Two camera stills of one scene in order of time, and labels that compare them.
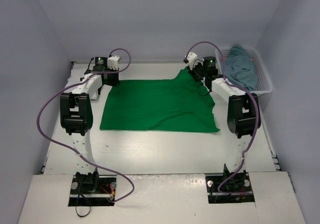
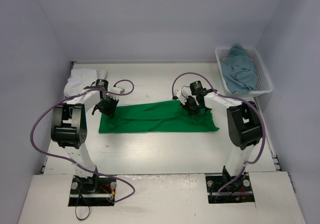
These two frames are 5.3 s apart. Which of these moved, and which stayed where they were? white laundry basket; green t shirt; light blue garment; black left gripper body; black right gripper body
Moved: green t shirt; black right gripper body; black left gripper body
Stayed: white laundry basket; light blue garment
